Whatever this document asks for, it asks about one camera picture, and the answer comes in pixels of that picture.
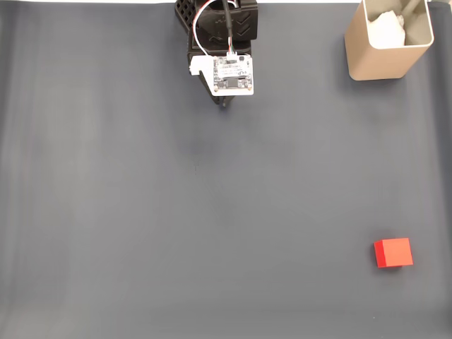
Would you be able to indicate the grey table mat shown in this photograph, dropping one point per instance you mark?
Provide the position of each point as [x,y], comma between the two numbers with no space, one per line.
[141,212]

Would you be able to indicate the white crumpled tissue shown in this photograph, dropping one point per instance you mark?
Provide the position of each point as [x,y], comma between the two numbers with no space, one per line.
[386,30]

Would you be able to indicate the red cube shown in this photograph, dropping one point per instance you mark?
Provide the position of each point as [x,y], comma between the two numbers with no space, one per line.
[395,252]

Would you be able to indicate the camera board on white mount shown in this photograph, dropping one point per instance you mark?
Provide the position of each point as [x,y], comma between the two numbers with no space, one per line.
[233,76]

